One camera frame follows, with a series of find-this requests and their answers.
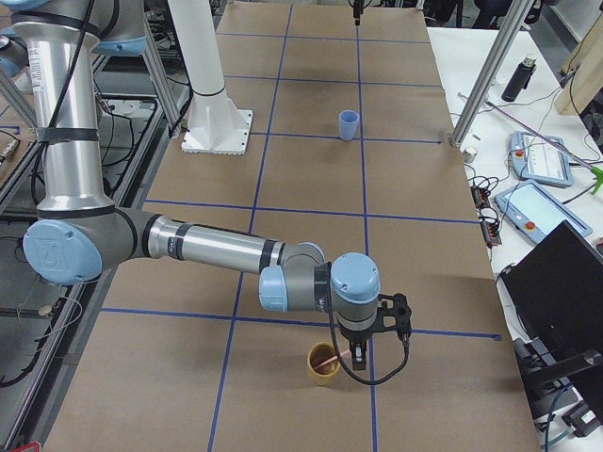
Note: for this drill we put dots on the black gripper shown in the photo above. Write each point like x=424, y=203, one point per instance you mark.
x=354, y=338

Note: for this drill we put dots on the blue plastic cup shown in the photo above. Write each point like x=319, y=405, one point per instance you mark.
x=348, y=124

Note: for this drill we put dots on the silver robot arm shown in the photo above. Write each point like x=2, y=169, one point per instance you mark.
x=81, y=232

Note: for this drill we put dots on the tan wooden cup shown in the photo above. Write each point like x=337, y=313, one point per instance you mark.
x=318, y=353

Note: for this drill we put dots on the pink chopstick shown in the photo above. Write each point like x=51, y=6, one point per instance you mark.
x=342, y=354

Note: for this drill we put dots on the black power strip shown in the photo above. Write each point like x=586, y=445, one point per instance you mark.
x=487, y=216

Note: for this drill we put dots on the small metal cylinder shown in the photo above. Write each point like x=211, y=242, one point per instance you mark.
x=470, y=155

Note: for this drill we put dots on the lower blue teach pendant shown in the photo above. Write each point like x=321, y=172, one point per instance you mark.
x=535, y=212

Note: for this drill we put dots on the blue teach pendant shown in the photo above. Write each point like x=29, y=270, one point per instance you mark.
x=535, y=159
x=535, y=212

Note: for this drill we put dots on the upper blue teach pendant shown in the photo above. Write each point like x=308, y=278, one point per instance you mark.
x=535, y=159

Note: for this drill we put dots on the reacher grabber tool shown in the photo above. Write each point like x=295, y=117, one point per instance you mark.
x=597, y=172

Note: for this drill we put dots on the black water bottle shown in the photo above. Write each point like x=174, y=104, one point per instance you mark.
x=520, y=78

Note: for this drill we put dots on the wooden board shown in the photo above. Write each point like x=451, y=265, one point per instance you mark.
x=585, y=67

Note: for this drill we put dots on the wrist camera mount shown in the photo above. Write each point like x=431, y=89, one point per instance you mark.
x=394, y=314

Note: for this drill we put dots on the white camera mast column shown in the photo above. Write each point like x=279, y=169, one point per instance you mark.
x=214, y=123

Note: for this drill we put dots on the aluminium frame post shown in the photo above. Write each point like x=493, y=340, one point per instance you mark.
x=502, y=43

